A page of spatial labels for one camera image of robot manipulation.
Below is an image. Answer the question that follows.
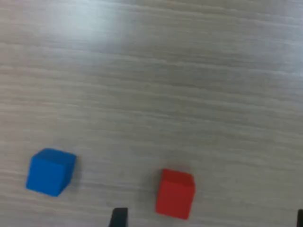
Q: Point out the red cube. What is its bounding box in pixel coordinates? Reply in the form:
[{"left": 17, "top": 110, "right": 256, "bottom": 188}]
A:
[{"left": 155, "top": 168, "right": 196, "bottom": 220}]

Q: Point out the blue cube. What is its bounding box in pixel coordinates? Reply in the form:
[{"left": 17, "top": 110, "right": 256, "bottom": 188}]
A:
[{"left": 25, "top": 148, "right": 77, "bottom": 197}]

